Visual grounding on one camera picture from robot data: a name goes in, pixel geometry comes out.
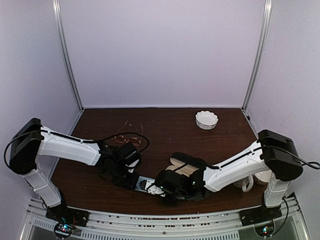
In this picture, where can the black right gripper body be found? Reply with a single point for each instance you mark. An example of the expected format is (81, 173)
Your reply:
(171, 203)

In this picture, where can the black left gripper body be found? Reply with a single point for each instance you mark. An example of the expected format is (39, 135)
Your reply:
(121, 178)

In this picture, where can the light blue cloth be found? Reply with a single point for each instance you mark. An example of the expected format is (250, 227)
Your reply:
(143, 183)

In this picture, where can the black woven glasses case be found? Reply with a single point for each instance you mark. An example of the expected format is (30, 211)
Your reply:
(185, 170)

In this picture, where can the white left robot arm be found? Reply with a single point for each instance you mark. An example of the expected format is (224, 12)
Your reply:
(34, 139)

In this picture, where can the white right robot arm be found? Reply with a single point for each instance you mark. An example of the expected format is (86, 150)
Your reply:
(191, 178)

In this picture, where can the white patterned mug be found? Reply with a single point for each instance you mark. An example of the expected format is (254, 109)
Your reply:
(245, 184)

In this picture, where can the white scalloped ceramic dish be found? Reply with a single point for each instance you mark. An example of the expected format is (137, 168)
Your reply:
(206, 120)

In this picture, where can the white cream bowl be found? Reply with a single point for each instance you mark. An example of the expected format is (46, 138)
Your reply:
(262, 178)

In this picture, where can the aluminium front frame rail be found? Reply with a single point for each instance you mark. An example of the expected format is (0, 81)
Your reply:
(224, 225)

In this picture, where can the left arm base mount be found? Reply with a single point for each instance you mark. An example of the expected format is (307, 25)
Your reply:
(67, 218)

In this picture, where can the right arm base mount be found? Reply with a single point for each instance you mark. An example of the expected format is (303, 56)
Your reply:
(264, 219)

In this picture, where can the aluminium right corner post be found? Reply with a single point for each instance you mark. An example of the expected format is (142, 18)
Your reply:
(264, 30)

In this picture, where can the aluminium corner post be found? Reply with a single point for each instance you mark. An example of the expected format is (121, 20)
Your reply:
(264, 30)
(65, 53)

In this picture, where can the aluminium left corner post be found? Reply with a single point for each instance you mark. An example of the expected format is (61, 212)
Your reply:
(65, 53)

